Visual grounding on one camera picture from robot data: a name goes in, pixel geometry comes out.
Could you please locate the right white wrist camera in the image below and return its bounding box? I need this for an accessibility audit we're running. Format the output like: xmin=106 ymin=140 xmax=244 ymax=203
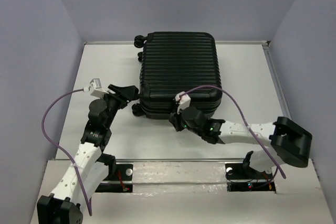
xmin=174 ymin=91 xmax=191 ymax=114

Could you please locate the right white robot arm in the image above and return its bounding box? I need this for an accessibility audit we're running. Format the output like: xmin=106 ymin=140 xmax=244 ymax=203
xmin=169 ymin=106 xmax=312 ymax=178

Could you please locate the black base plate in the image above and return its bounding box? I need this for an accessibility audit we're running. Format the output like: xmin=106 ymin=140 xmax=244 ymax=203
xmin=225 ymin=153 xmax=276 ymax=192
xmin=96 ymin=163 xmax=133 ymax=193

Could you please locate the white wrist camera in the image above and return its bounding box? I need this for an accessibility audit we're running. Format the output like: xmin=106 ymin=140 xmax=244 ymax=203
xmin=174 ymin=91 xmax=191 ymax=114
xmin=89 ymin=78 xmax=108 ymax=98

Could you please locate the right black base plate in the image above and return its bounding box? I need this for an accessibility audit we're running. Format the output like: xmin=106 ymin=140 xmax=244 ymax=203
xmin=225 ymin=153 xmax=276 ymax=192

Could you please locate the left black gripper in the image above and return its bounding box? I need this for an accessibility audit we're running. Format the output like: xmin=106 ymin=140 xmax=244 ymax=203
xmin=99 ymin=84 xmax=136 ymax=128

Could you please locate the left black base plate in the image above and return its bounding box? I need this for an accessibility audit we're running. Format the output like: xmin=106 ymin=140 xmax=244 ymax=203
xmin=96 ymin=163 xmax=133 ymax=193

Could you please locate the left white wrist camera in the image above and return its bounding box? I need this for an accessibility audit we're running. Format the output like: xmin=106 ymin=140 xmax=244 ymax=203
xmin=89 ymin=78 xmax=108 ymax=98

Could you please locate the black hard-shell suitcase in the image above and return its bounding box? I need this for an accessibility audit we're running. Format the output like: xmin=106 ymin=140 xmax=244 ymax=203
xmin=132 ymin=31 xmax=222 ymax=120

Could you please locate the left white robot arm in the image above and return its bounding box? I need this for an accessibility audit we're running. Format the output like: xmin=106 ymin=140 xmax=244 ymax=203
xmin=37 ymin=79 xmax=139 ymax=223

